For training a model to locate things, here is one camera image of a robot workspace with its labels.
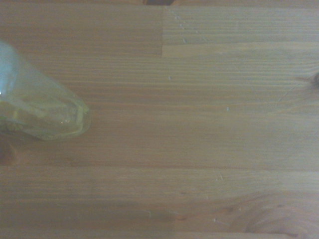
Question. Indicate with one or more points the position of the clear yellowish glass cup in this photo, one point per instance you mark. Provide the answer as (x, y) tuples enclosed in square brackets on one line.
[(32, 104)]

